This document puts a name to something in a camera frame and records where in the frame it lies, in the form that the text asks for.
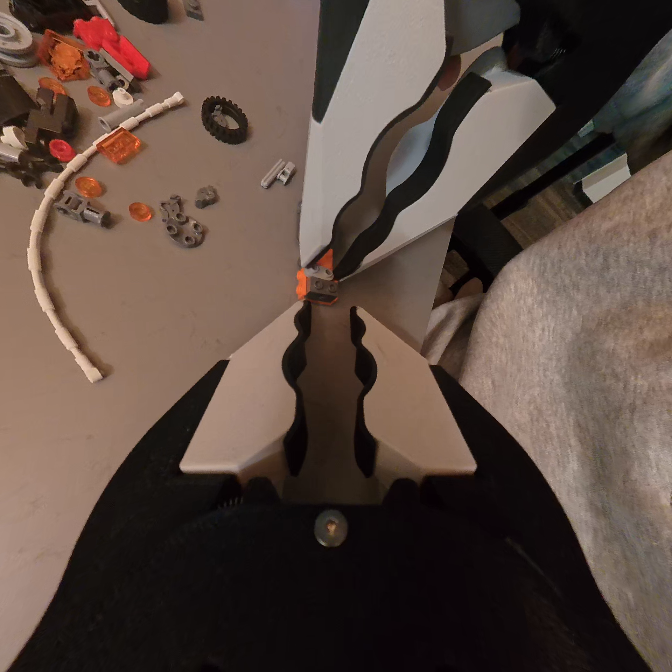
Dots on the light grey lego rod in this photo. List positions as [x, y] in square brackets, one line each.
[120, 115]

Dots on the white round lego stud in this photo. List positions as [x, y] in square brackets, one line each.
[123, 98]

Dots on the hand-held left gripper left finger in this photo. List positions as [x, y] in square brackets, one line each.
[246, 420]

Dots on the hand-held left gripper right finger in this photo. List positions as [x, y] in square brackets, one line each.
[414, 420]

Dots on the grey lego piece inside tire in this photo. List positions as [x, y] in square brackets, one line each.
[219, 118]

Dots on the small grey lego piece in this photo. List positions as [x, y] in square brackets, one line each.
[206, 197]

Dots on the dark grey lego technic connector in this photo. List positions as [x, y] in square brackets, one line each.
[78, 207]

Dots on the orange grey lego assembly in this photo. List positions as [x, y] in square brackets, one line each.
[317, 286]

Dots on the orange round lego stud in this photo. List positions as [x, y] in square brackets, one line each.
[89, 187]
[140, 211]
[51, 85]
[98, 96]

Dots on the red knobbly lego piece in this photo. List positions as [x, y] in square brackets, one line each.
[94, 31]

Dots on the tiny grey lego plate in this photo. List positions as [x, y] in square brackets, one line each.
[193, 9]

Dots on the dark grey round lego plate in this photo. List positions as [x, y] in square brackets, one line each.
[183, 231]

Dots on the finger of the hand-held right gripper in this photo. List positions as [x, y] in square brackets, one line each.
[493, 131]
[383, 63]

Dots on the black hollow lego brick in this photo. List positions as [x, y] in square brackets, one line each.
[52, 13]

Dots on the red flat lego plate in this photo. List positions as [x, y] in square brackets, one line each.
[128, 57]

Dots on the orange transparent lego skull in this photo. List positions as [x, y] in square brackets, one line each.
[65, 57]

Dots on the black knobbly lego tire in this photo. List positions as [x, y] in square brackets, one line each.
[207, 126]

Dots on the orange transparent lego plate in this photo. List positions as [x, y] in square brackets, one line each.
[119, 145]

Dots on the black metal bar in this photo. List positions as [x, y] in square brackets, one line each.
[567, 120]

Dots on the grey lego wheel hub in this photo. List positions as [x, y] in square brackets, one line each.
[13, 50]

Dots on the black wide lego tire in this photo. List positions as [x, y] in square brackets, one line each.
[141, 10]

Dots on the white curved lego piece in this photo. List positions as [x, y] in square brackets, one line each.
[13, 137]

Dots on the red round lego stud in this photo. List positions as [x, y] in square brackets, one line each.
[62, 150]

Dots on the light grey lego bracket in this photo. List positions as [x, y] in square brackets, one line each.
[99, 8]

